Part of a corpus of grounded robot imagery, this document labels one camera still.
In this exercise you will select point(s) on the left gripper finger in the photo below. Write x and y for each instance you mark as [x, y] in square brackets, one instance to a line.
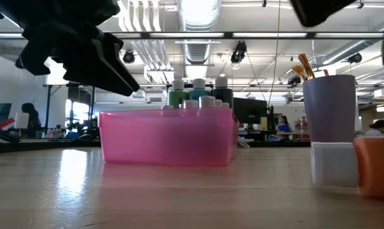
[121, 63]
[89, 70]

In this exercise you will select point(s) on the small brown paint bottle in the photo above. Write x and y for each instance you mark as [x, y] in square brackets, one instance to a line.
[167, 107]

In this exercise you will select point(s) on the green paint bottle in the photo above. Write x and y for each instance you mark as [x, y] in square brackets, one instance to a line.
[177, 95]

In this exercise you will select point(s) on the large teal paint bottle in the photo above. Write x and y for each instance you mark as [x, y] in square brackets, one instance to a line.
[198, 92]

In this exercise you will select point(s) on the pink plastic tray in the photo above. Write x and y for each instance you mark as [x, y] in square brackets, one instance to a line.
[169, 136]

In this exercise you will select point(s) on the reddish brown paint bottle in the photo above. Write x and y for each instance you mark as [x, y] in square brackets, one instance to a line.
[207, 101]

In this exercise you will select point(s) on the purple plastic cup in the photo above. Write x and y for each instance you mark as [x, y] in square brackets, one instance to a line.
[330, 108]

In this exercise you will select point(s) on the purple paint bottle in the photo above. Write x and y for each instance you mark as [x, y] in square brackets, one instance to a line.
[218, 103]

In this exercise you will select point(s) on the grey paint bottle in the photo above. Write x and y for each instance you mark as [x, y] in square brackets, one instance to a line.
[223, 93]

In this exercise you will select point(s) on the dark brown paint bottle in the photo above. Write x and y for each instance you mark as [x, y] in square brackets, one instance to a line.
[225, 105]

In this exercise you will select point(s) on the orange paint bottle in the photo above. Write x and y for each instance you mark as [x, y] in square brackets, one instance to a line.
[370, 165]

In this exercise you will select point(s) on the black ceiling spotlight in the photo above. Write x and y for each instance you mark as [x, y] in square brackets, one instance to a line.
[355, 58]
[128, 56]

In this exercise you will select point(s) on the grey metal pipe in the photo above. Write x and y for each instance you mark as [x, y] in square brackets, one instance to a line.
[344, 52]

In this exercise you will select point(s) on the person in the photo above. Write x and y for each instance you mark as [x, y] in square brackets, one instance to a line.
[379, 127]
[31, 117]
[284, 124]

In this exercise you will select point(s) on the white box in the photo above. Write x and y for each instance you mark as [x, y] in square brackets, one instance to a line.
[21, 120]

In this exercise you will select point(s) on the red and black bar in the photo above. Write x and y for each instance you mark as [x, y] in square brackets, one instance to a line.
[4, 124]

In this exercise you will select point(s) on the black computer monitor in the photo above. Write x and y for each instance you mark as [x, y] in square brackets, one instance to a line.
[250, 109]

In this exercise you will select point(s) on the silver ceiling air duct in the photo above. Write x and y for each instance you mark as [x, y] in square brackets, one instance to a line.
[198, 16]

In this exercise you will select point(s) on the black overhead camera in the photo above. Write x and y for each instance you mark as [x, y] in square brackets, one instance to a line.
[238, 52]

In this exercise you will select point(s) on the black metal table frame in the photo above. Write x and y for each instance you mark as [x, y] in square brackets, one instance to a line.
[35, 144]

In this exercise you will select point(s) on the black overhead frame beam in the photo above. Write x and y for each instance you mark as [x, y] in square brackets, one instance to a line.
[228, 35]

